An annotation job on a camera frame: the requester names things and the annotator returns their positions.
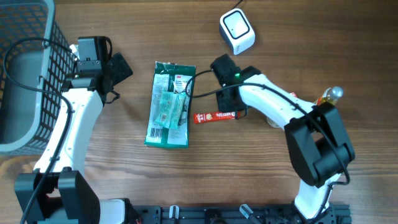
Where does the yellow dish soap bottle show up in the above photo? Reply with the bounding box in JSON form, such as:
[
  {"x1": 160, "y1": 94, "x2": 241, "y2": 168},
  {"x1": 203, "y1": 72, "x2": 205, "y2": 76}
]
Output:
[{"x1": 314, "y1": 86, "x2": 344, "y2": 105}]

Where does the teal snack packet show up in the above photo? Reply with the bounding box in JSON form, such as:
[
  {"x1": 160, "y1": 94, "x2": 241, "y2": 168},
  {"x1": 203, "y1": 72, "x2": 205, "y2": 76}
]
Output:
[{"x1": 154, "y1": 91, "x2": 187, "y2": 129}]

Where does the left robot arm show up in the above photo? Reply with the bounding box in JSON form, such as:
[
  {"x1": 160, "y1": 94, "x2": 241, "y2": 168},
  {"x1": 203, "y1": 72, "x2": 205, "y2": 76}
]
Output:
[{"x1": 14, "y1": 36, "x2": 139, "y2": 223}]

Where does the green sponge package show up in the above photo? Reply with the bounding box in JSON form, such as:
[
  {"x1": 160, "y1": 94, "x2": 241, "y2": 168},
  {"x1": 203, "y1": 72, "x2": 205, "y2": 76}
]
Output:
[{"x1": 144, "y1": 62, "x2": 196, "y2": 148}]

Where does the white barcode scanner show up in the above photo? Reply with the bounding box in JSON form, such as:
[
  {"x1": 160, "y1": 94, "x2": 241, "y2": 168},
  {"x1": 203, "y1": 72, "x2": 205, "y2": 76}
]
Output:
[{"x1": 219, "y1": 8, "x2": 256, "y2": 55}]

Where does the green lidded cup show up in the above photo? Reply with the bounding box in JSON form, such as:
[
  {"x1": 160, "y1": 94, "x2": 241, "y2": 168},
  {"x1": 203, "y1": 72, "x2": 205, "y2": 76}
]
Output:
[{"x1": 267, "y1": 117, "x2": 279, "y2": 128}]

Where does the red coffee stick sachet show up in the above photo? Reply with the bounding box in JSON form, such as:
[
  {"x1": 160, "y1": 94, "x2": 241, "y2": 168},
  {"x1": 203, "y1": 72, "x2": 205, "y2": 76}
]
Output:
[{"x1": 193, "y1": 111, "x2": 240, "y2": 124}]

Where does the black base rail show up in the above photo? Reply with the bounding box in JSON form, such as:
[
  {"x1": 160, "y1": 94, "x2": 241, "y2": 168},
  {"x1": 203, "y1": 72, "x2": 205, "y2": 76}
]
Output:
[{"x1": 134, "y1": 204, "x2": 353, "y2": 224}]

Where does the grey plastic mesh basket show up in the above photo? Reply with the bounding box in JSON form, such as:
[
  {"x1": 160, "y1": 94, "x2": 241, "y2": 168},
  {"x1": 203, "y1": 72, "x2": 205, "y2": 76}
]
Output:
[{"x1": 1, "y1": 0, "x2": 75, "y2": 156}]

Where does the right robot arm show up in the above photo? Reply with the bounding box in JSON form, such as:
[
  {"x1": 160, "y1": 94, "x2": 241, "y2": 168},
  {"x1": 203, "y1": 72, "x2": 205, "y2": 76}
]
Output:
[{"x1": 210, "y1": 54, "x2": 355, "y2": 223}]

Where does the left camera cable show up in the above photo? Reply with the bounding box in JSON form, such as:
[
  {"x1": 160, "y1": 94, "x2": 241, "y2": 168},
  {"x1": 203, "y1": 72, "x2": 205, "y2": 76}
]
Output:
[{"x1": 2, "y1": 37, "x2": 78, "y2": 224}]

